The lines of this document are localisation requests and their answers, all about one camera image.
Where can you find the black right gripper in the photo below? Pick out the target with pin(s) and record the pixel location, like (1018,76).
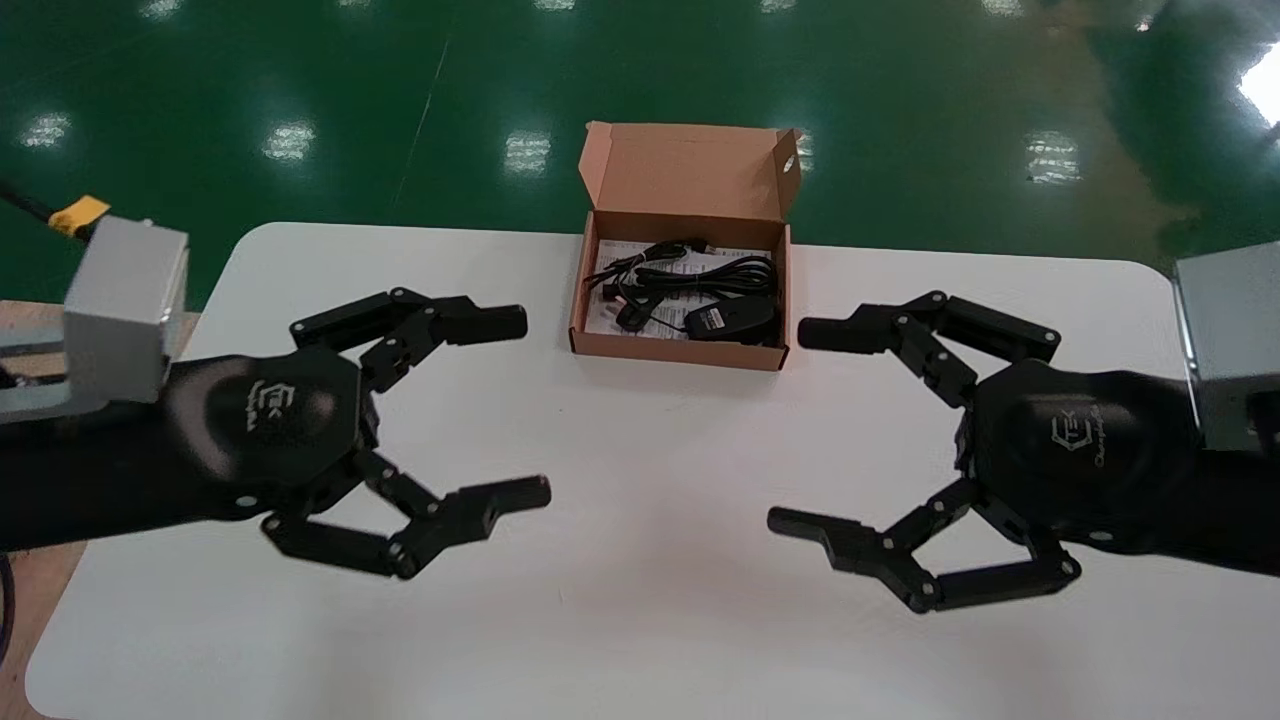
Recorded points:
(1090,460)

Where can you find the black computer mouse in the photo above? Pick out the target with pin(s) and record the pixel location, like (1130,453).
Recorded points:
(730,320)

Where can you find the white printed instruction sheet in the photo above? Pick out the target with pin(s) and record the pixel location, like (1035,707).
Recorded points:
(598,322)

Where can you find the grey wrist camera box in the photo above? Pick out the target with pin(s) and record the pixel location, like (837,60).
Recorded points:
(1230,340)
(120,310)

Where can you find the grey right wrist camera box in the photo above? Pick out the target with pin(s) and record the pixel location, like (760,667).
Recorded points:
(1230,340)

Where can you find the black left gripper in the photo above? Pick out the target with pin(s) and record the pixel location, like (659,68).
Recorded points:
(270,430)

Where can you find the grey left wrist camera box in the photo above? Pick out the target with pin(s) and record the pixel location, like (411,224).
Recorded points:
(120,310)

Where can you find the brown cardboard storage box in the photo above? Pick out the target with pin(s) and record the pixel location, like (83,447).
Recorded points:
(690,170)

